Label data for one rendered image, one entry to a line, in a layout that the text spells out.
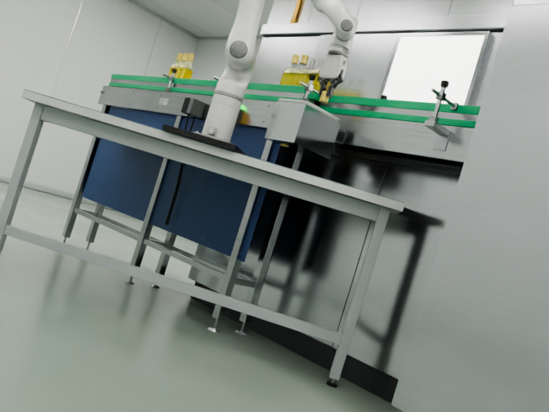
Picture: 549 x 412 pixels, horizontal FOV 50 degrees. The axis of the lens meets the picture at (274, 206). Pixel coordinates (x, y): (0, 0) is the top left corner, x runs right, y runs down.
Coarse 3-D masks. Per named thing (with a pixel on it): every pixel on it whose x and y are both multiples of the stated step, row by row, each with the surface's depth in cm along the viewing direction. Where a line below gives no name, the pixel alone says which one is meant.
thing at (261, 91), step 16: (112, 80) 377; (128, 80) 362; (144, 80) 349; (160, 80) 336; (176, 80) 325; (192, 80) 314; (208, 80) 304; (256, 96) 275; (272, 96) 267; (288, 96) 260
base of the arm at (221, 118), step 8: (216, 96) 236; (224, 96) 234; (216, 104) 235; (224, 104) 234; (232, 104) 235; (240, 104) 239; (208, 112) 238; (216, 112) 234; (224, 112) 234; (232, 112) 236; (208, 120) 236; (216, 120) 234; (224, 120) 234; (232, 120) 237; (208, 128) 235; (216, 128) 234; (224, 128) 235; (232, 128) 238; (208, 136) 231; (216, 136) 234; (224, 136) 235
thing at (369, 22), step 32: (288, 0) 320; (352, 0) 287; (384, 0) 273; (416, 0) 260; (448, 0) 249; (480, 0) 238; (512, 0) 228; (288, 32) 311; (320, 32) 294; (384, 32) 267; (416, 32) 256; (256, 64) 327; (288, 64) 308; (480, 96) 228; (320, 160) 277; (352, 160) 264; (384, 160) 252; (384, 192) 248; (416, 192) 238; (448, 192) 228
